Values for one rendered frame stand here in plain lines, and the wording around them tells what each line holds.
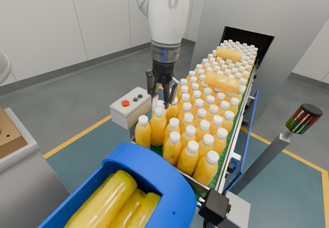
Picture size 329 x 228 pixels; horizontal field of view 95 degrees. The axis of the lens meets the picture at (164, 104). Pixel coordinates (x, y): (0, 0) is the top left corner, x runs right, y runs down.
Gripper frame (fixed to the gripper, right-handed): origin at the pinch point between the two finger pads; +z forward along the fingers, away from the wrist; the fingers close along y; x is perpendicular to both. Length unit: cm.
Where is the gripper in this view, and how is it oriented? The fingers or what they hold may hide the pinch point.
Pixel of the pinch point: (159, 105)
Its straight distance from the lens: 61.9
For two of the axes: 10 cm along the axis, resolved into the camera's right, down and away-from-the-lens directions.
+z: -0.9, 7.6, 6.4
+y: 8.5, 4.0, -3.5
